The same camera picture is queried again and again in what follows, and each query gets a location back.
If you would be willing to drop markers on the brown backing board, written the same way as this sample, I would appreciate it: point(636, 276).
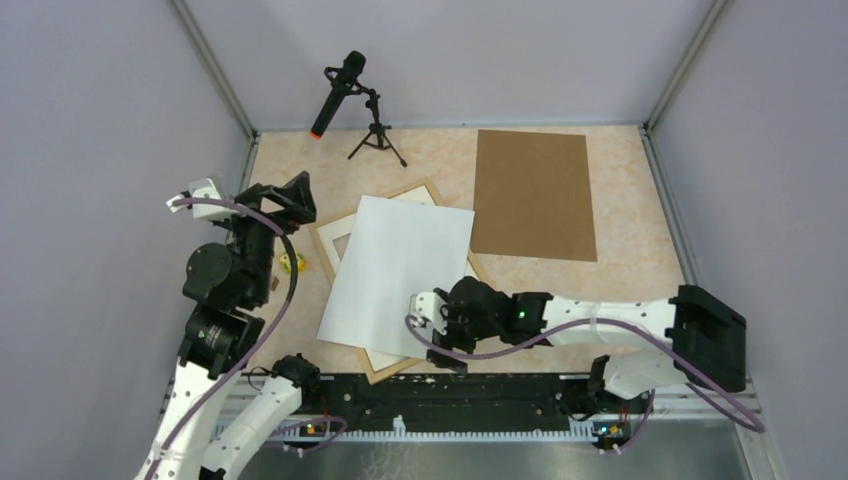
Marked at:
point(532, 196)

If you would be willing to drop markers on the white paper mat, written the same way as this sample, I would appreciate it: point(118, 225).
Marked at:
point(331, 235)

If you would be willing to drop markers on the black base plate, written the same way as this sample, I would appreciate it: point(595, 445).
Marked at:
point(470, 403)

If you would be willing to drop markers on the black mini tripod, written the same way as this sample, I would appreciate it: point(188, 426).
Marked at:
point(377, 137)

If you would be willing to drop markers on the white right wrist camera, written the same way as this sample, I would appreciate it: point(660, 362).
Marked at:
point(425, 309)

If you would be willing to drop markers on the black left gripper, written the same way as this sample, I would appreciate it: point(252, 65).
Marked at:
point(296, 195)

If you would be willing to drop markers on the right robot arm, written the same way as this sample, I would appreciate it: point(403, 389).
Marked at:
point(691, 339)

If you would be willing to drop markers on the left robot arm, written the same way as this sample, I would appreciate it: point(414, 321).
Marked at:
point(227, 281)

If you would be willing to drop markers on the aluminium rail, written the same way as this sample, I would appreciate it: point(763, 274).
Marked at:
point(675, 403)

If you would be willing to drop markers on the sunflower photo print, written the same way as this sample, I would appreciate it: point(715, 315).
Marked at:
point(397, 272)

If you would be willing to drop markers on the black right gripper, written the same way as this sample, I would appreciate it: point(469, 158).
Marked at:
point(448, 340)

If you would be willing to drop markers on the yellow toy block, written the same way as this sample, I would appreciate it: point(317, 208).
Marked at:
point(289, 264)

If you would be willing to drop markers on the black microphone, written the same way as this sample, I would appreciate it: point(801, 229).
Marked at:
point(344, 82)

